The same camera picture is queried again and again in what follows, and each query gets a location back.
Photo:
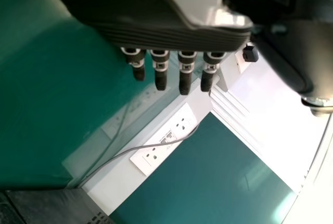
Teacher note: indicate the black plug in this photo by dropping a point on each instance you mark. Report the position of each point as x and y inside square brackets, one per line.
[250, 53]

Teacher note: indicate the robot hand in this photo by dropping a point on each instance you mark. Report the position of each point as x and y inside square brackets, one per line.
[156, 13]

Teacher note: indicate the white socket strip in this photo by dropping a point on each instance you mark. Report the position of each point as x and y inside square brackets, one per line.
[151, 156]

